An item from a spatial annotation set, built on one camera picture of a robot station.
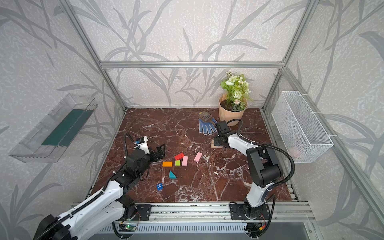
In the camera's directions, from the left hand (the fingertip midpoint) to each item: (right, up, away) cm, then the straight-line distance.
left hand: (161, 141), depth 82 cm
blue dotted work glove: (+26, +6, +27) cm, 38 cm away
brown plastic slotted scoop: (+25, +15, +30) cm, 42 cm away
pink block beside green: (+12, -13, +10) cm, 20 cm away
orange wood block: (+2, -15, +8) cm, 17 cm away
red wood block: (+8, -11, +11) cm, 18 cm away
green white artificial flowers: (+45, +30, +9) cm, 54 cm away
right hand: (+34, +1, +16) cm, 38 cm away
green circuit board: (-13, -39, -11) cm, 43 cm away
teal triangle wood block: (+5, -20, +3) cm, 21 cm away
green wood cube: (+8, -14, +7) cm, 18 cm away
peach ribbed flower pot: (+40, +15, +17) cm, 46 cm away
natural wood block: (+30, -5, +16) cm, 34 cm away
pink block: (+20, -11, +12) cm, 26 cm away
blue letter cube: (-1, -25, 0) cm, 25 cm away
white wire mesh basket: (+65, +5, -21) cm, 68 cm away
